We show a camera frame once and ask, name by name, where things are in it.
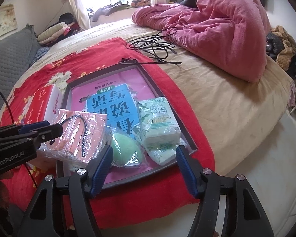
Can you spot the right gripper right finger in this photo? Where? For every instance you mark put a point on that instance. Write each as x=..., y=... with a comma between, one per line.
x=244, y=214

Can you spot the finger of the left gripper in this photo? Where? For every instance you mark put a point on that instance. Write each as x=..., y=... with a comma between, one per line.
x=46, y=130
x=25, y=128

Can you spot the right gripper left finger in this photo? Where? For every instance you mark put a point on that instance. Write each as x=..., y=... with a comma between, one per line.
x=45, y=215

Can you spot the pink item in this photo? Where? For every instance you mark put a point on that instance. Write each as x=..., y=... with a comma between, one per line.
x=81, y=140

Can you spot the green sponge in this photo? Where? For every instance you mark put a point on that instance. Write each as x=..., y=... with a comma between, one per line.
x=127, y=152

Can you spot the green white tissue pack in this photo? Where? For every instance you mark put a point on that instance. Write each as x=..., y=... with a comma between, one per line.
x=158, y=130

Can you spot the red tissue box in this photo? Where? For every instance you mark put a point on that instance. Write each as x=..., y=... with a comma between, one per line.
x=44, y=104

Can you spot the beige bed sheet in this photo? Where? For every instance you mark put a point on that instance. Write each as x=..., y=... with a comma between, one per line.
x=235, y=115

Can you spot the folded blankets stack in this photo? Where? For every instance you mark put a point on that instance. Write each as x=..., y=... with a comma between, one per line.
x=66, y=26

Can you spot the clothes on window sill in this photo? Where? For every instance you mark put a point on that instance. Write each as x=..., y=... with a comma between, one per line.
x=107, y=10

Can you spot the brown clothes pile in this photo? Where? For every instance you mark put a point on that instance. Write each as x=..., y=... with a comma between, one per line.
x=280, y=46

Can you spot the pink crumpled duvet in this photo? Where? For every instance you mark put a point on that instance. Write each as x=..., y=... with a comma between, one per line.
x=230, y=34

